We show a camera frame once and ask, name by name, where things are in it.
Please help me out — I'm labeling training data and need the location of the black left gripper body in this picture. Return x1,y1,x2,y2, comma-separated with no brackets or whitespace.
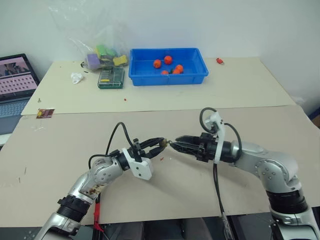
128,137,154,163

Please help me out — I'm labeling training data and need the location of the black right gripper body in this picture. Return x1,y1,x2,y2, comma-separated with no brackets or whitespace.
195,132,219,163

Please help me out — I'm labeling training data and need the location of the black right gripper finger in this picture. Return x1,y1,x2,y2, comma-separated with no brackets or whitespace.
171,143,201,158
174,135,201,145

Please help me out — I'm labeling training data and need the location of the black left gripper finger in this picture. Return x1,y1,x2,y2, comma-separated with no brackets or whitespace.
147,145,167,159
139,137,166,149

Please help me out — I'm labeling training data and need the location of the blue plastic bin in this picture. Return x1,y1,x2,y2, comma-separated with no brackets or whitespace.
128,47,210,87

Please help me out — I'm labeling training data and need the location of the green screwdriver bit case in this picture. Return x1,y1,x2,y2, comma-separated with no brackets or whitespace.
97,66,126,90

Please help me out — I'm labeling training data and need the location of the red tape on black rod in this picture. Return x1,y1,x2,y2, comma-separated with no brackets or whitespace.
92,193,104,240

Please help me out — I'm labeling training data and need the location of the yellow sponge block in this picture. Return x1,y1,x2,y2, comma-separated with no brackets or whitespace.
112,55,129,67

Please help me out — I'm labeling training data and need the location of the crumpled white paper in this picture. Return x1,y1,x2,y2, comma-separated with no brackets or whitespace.
70,72,84,85

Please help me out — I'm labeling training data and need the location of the purple sponge block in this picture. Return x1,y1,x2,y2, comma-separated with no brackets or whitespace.
85,53,101,70

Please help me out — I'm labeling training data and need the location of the green sponge block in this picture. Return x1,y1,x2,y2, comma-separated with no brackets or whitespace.
95,44,109,57

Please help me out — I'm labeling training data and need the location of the small red and yellow card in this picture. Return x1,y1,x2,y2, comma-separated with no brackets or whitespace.
36,108,56,119

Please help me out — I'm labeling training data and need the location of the blue object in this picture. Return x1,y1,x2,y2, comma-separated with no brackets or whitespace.
308,106,320,129

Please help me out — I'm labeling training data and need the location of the clear plastic bag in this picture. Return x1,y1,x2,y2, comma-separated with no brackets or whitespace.
48,3,130,73

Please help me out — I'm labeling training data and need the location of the open laptop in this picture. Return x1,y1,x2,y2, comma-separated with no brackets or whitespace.
0,52,41,146

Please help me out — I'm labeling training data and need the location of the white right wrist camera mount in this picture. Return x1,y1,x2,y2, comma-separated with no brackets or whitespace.
203,111,227,165

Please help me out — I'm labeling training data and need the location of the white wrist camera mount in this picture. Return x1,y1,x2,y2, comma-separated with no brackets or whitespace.
121,147,154,181
203,111,227,165

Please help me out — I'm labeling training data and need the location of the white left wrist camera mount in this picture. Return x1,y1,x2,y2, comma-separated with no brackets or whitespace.
121,147,154,181

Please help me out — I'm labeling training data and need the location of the black right arm looped cable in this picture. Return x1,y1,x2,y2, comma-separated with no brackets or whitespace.
199,107,243,161

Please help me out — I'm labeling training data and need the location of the black hanging cable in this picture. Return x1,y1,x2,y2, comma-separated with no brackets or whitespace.
212,161,230,240

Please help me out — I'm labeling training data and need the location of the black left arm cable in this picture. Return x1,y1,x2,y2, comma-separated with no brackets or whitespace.
87,121,138,171

